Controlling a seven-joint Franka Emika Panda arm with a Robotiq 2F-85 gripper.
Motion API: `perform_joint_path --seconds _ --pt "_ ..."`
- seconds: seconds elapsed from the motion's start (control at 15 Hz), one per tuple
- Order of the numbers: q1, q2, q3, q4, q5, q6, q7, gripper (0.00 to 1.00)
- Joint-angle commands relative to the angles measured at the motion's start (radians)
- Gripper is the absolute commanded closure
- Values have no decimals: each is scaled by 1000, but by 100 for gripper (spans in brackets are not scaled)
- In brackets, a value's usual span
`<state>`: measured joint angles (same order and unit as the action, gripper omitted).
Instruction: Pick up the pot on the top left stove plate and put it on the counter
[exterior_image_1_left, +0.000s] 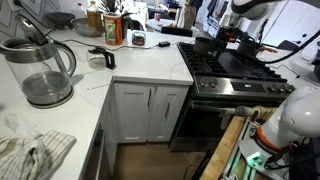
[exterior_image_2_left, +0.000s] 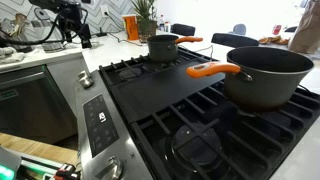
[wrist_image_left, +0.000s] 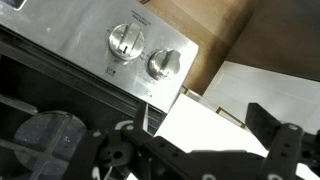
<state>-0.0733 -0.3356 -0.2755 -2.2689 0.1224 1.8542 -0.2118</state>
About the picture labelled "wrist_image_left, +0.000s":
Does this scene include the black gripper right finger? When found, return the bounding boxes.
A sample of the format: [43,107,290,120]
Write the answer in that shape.
[245,103,320,180]

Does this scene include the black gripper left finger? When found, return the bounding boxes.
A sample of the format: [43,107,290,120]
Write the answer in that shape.
[62,103,157,180]

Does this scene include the white cabinet door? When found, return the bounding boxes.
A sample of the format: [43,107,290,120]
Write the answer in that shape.
[203,61,320,134]

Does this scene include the stainless steel gas stove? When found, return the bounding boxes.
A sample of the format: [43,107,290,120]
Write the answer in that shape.
[0,0,199,180]

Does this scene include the large silver stove knob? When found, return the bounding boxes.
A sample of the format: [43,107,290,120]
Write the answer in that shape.
[108,23,145,61]

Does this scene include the small silver stove knob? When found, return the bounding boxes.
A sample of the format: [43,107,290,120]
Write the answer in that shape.
[147,50,181,80]

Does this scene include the brass cabinet handle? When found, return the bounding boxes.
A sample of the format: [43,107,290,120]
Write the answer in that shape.
[216,107,246,129]

